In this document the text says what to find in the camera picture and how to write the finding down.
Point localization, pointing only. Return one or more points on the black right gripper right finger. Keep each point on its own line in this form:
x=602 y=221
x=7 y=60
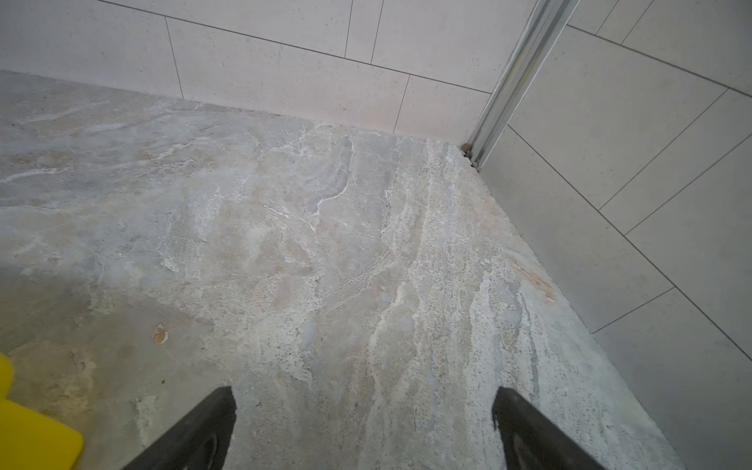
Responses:
x=531 y=440

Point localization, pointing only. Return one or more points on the yellow plastic bin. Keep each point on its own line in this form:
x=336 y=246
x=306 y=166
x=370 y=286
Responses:
x=30 y=440

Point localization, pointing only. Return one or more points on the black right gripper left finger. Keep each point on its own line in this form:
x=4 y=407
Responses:
x=200 y=440

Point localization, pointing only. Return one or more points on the aluminium corner post right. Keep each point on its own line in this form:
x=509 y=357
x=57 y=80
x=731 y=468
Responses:
x=542 y=30

